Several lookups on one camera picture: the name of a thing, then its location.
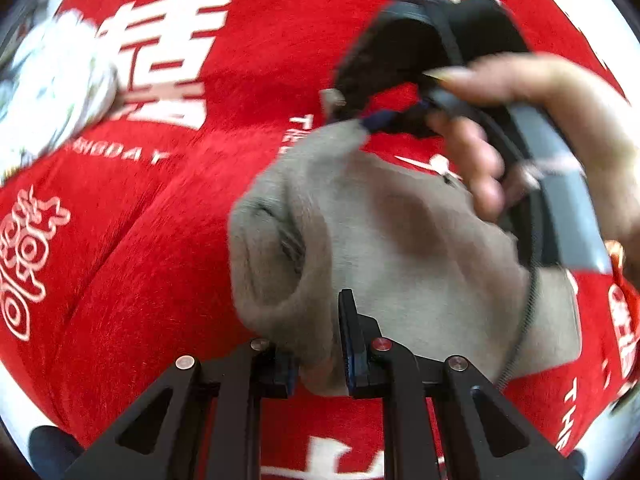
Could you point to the dark blue cloth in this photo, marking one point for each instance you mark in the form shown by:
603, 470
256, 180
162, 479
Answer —
52, 452

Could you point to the grey small garment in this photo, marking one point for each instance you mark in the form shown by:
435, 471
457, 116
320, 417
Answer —
400, 240

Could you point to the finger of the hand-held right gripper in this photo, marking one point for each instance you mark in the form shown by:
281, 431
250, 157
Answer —
387, 119
385, 55

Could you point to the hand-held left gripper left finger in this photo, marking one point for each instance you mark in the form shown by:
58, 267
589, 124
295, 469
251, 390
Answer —
287, 372

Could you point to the red printed blanket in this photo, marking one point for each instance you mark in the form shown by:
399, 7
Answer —
150, 270

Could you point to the person's right hand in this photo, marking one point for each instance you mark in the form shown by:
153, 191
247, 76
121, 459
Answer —
565, 95

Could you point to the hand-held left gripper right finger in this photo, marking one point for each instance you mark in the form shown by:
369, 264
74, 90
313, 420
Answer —
352, 345

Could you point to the white patterned cloth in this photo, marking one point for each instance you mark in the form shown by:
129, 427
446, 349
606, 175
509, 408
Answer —
55, 85

